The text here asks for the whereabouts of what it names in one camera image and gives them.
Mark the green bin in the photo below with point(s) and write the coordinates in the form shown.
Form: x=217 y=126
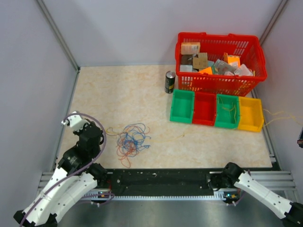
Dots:
x=227 y=111
x=182 y=107

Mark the red plastic basket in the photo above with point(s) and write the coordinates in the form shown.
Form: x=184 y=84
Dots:
x=245 y=46

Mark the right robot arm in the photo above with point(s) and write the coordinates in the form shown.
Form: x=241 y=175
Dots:
x=289 y=212

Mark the clear plastic bags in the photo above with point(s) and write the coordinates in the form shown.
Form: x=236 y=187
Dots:
x=222 y=68

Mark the red bin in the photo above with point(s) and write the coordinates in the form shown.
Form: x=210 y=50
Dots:
x=204 y=109

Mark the yellow bin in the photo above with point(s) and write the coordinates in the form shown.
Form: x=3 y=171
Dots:
x=251 y=114

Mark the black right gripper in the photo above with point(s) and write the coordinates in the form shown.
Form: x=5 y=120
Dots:
x=300 y=140

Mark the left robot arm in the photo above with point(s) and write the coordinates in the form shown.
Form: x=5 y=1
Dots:
x=76 y=174

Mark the brown cardboard box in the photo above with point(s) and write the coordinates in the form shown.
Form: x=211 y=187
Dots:
x=200 y=61

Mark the orange box in basket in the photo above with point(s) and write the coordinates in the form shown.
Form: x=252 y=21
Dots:
x=190 y=48

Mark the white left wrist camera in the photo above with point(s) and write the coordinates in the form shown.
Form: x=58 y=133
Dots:
x=75 y=122

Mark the dark drink can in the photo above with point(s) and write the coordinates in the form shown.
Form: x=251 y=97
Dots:
x=170 y=81

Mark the right green bin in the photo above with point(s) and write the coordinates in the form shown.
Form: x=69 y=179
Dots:
x=227 y=111

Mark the orange packet in basket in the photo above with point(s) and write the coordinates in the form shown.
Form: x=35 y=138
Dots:
x=232 y=60

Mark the left green bin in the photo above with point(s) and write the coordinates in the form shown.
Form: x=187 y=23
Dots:
x=182 y=107

